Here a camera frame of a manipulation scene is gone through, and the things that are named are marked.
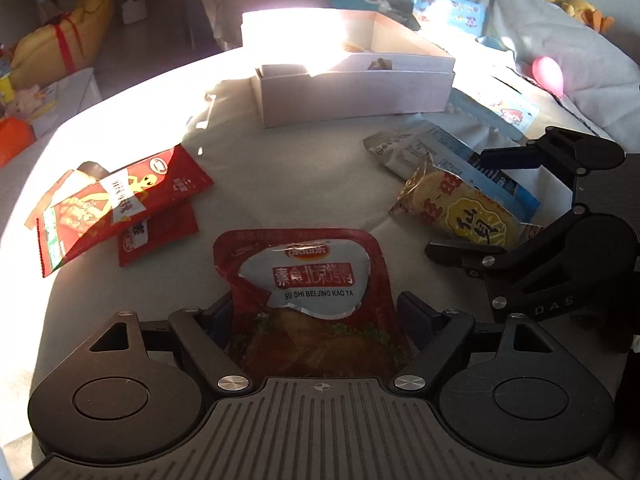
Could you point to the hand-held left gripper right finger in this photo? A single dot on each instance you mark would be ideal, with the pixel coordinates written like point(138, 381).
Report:
point(412, 317)

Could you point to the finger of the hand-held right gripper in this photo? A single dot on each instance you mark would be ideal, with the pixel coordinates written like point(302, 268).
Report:
point(510, 157)
point(500, 262)

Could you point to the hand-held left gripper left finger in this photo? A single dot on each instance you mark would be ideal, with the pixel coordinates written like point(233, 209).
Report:
point(220, 320)

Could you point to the gold rice cracker packet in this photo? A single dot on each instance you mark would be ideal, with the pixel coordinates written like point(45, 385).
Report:
point(465, 210)

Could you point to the blue and white snack packet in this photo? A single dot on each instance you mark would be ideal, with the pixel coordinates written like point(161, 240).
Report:
point(440, 147)

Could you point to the large red and silver packet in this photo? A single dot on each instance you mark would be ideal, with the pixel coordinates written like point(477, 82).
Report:
point(310, 285)

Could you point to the small red snack packet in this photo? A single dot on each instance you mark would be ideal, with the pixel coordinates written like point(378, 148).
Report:
point(160, 235)

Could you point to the red packet with yellow figure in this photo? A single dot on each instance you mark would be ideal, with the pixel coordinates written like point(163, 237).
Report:
point(125, 195)

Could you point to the cardboard box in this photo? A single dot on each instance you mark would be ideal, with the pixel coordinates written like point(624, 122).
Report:
point(350, 90)

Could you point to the cartoon sticker book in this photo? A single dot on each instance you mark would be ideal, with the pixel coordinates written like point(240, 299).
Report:
point(500, 105)

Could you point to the pink balloon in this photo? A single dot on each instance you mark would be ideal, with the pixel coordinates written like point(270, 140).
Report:
point(549, 76)

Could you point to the grey sofa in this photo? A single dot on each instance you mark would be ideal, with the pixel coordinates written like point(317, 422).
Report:
point(550, 40)

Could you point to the yellow plush duck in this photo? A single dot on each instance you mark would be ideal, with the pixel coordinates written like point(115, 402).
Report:
point(580, 7)

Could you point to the orange bowl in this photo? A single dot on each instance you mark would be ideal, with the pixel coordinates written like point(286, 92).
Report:
point(15, 142)

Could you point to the pink plush toy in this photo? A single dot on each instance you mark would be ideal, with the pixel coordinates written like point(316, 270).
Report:
point(27, 102)

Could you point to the yellow bag with red ribbon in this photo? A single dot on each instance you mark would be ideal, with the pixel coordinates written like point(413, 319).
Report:
point(60, 35)

